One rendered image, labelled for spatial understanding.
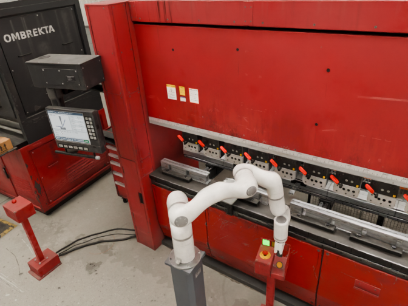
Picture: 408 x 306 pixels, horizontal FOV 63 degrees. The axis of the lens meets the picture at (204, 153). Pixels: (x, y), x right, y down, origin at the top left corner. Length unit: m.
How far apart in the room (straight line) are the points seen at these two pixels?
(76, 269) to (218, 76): 2.34
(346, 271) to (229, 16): 1.81
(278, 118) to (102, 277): 2.23
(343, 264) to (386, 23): 1.49
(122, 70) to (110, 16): 0.38
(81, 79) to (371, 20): 1.85
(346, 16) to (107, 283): 2.84
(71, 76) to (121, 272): 1.87
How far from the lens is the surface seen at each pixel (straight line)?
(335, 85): 2.00
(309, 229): 2.44
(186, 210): 1.72
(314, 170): 2.25
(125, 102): 2.67
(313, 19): 1.94
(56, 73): 2.70
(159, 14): 2.46
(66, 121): 2.81
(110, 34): 2.57
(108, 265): 3.55
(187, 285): 2.10
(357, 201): 2.64
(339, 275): 2.59
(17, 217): 3.26
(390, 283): 2.51
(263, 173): 1.81
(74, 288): 3.49
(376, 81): 1.95
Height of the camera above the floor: 2.51
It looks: 30 degrees down
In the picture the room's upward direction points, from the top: 4 degrees counter-clockwise
